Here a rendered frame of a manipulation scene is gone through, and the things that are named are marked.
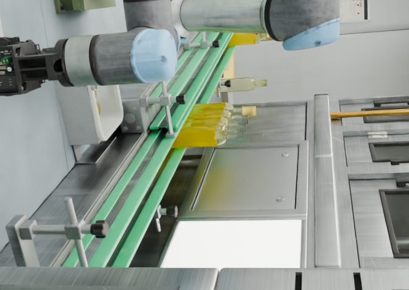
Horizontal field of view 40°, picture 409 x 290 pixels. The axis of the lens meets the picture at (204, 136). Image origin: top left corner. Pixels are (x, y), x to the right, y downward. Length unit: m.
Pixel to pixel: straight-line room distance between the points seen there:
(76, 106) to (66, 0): 0.26
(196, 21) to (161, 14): 0.45
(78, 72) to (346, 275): 0.45
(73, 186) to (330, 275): 0.80
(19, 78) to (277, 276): 0.46
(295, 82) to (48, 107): 6.55
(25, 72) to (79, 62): 0.09
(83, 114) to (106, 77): 0.57
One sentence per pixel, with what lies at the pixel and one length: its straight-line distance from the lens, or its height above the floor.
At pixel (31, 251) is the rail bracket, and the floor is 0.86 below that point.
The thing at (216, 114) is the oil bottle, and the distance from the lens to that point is 1.72.
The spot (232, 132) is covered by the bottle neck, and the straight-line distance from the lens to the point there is 1.61.
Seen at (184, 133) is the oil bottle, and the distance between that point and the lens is 1.62.
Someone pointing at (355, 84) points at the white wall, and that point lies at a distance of 7.77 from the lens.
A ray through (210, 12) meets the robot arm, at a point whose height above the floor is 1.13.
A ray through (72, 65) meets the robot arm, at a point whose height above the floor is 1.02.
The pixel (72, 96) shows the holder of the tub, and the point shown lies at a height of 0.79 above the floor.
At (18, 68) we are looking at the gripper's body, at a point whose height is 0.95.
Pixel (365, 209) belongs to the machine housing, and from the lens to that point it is 1.55.
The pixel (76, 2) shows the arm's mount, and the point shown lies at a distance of 1.41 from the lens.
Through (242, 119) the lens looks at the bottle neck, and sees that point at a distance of 1.72.
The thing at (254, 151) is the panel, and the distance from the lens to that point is 1.81.
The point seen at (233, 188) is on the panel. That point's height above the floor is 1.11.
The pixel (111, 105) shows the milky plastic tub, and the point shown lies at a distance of 1.52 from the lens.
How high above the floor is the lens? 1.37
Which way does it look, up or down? 12 degrees down
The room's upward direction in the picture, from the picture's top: 87 degrees clockwise
